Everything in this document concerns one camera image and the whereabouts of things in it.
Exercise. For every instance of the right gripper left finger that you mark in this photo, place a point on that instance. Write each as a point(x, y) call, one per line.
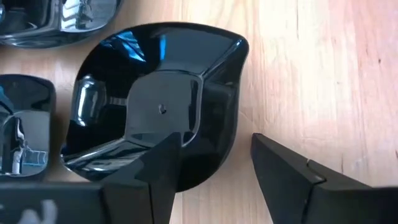
point(149, 199)

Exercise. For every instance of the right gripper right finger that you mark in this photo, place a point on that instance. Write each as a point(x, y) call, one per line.
point(289, 186)

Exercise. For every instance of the black wavy square plate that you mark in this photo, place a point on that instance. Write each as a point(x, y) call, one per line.
point(46, 25)

